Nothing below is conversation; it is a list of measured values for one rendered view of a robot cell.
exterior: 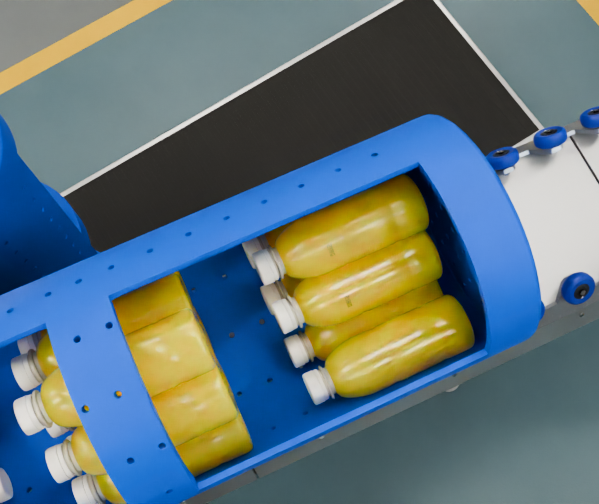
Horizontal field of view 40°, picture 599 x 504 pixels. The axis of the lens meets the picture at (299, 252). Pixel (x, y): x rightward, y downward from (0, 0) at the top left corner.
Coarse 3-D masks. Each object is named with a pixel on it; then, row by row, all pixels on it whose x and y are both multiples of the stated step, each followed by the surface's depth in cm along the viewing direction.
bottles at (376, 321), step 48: (432, 240) 95; (288, 288) 101; (336, 288) 93; (384, 288) 94; (432, 288) 100; (336, 336) 98; (384, 336) 94; (432, 336) 93; (336, 384) 93; (384, 384) 94; (48, 432) 91; (240, 432) 91; (0, 480) 95; (96, 480) 91
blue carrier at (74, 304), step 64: (448, 128) 87; (256, 192) 88; (320, 192) 84; (448, 192) 82; (128, 256) 84; (192, 256) 82; (448, 256) 107; (512, 256) 82; (0, 320) 81; (64, 320) 79; (256, 320) 106; (512, 320) 85; (0, 384) 101; (128, 384) 77; (256, 384) 103; (0, 448) 102; (128, 448) 77; (256, 448) 94
